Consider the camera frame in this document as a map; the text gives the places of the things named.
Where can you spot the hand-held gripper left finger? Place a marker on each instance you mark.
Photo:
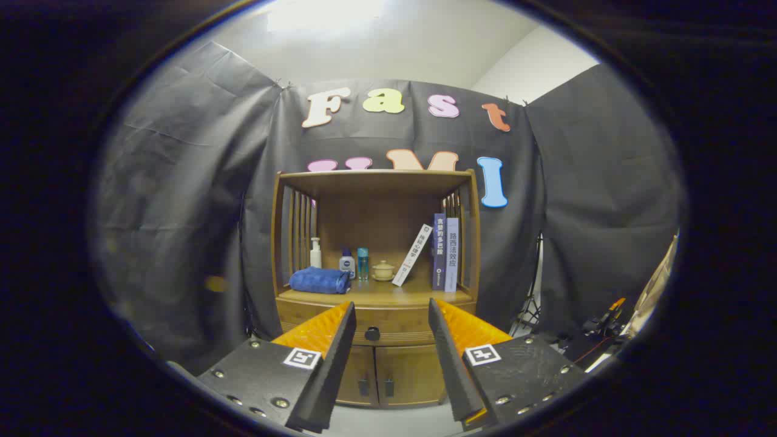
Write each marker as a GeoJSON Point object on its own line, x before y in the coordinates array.
{"type": "Point", "coordinates": [331, 370]}

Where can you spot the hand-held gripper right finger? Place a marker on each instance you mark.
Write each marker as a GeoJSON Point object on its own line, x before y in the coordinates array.
{"type": "Point", "coordinates": [452, 364]}

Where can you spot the wooden cabinet door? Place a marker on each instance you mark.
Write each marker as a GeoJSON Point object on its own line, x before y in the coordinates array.
{"type": "Point", "coordinates": [358, 367]}
{"type": "Point", "coordinates": [413, 373]}

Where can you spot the wooden countertop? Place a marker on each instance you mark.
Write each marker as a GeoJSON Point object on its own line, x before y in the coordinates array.
{"type": "Point", "coordinates": [388, 290]}

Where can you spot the wooden cabinet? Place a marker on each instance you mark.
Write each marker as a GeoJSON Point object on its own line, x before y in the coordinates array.
{"type": "Point", "coordinates": [376, 224]}

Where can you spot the blue folded towel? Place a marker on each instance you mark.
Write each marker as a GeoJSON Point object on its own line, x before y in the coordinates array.
{"type": "Point", "coordinates": [318, 281]}

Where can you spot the black tripod stand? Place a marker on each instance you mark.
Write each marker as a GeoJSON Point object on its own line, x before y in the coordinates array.
{"type": "Point", "coordinates": [529, 312]}

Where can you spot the white bottle with blue cap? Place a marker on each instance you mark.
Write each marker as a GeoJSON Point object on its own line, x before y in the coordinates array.
{"type": "Point", "coordinates": [347, 266]}

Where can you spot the lavender book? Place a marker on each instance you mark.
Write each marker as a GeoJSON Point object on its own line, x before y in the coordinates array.
{"type": "Point", "coordinates": [452, 258]}

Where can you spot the clear blue bottle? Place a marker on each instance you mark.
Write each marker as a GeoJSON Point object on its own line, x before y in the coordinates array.
{"type": "Point", "coordinates": [362, 266]}

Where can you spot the dark blue book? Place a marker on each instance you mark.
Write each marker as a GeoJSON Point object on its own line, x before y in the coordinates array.
{"type": "Point", "coordinates": [439, 255]}

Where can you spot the beige lidded teacup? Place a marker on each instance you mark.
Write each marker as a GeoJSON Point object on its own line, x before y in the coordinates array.
{"type": "Point", "coordinates": [383, 272]}

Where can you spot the white pump bottle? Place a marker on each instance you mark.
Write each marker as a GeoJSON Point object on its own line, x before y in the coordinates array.
{"type": "Point", "coordinates": [315, 256]}

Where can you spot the white book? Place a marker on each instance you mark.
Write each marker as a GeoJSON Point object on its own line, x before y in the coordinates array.
{"type": "Point", "coordinates": [413, 255]}

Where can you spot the black and orange device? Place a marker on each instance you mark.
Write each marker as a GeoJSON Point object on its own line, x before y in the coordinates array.
{"type": "Point", "coordinates": [604, 321]}

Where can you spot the beige cloth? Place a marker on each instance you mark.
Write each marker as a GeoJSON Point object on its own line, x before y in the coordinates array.
{"type": "Point", "coordinates": [655, 291]}

